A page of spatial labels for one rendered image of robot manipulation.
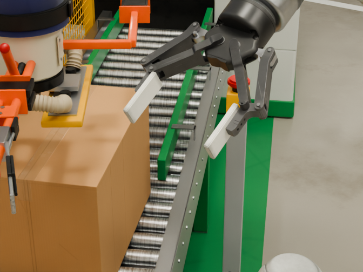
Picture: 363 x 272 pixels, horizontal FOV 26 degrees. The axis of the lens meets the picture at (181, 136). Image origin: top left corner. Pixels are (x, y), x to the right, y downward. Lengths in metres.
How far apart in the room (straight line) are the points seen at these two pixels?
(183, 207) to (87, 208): 0.57
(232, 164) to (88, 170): 0.59
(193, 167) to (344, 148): 1.55
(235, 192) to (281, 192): 1.22
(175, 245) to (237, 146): 0.37
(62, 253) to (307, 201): 1.78
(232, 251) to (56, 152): 0.80
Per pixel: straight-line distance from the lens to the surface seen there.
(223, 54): 1.05
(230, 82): 2.40
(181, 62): 1.07
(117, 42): 2.03
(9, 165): 1.47
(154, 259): 2.46
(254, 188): 3.81
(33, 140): 2.29
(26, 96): 1.76
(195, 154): 2.89
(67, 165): 2.15
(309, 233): 3.53
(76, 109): 1.94
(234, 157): 2.51
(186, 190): 2.67
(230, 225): 2.65
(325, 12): 6.11
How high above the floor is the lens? 2.04
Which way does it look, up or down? 29 degrees down
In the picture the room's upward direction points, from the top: straight up
